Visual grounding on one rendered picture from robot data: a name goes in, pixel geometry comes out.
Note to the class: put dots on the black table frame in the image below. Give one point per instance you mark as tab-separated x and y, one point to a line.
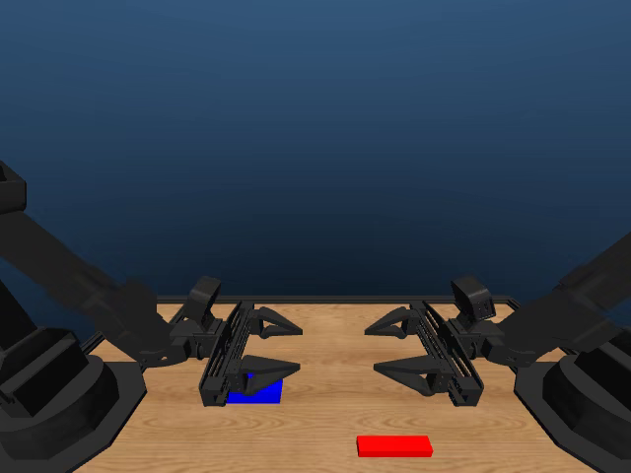
345	299

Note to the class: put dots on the thin red peg bar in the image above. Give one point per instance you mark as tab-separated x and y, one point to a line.
394	446

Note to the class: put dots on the blue hollow socket block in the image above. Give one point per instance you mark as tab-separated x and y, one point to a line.
268	395

